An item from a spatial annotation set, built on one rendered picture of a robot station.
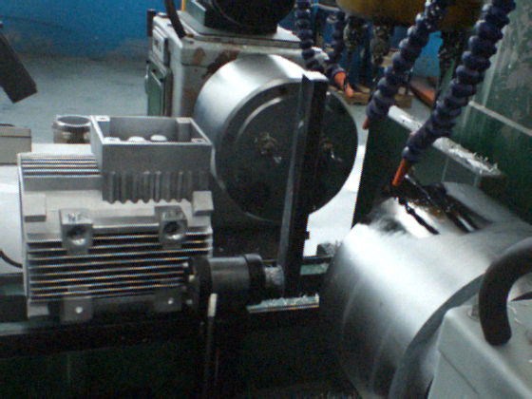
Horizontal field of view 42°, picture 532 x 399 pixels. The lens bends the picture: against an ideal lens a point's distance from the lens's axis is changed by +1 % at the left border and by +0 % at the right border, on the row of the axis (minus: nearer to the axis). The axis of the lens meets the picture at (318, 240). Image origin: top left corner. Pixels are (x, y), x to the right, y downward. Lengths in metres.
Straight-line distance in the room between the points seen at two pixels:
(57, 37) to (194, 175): 5.67
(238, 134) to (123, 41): 5.45
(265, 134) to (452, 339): 0.66
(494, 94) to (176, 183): 0.49
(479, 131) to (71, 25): 5.57
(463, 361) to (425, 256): 0.16
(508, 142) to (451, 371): 0.55
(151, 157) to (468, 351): 0.44
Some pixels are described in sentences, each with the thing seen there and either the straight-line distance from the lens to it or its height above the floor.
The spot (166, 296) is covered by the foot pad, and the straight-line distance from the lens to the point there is 0.81.
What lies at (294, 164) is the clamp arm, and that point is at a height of 1.15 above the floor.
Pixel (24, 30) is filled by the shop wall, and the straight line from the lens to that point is 6.41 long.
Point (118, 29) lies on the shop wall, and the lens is 6.48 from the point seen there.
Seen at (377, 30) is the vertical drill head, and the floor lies 1.28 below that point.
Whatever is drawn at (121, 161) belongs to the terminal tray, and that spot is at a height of 1.13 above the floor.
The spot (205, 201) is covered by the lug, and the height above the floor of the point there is 1.08.
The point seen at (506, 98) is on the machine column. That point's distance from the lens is 1.02.
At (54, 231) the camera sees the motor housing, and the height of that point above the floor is 1.05.
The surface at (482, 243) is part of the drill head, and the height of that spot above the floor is 1.16.
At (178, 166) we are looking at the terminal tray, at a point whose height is 1.12.
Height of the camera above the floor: 1.39
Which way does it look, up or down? 25 degrees down
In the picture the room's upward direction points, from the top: 9 degrees clockwise
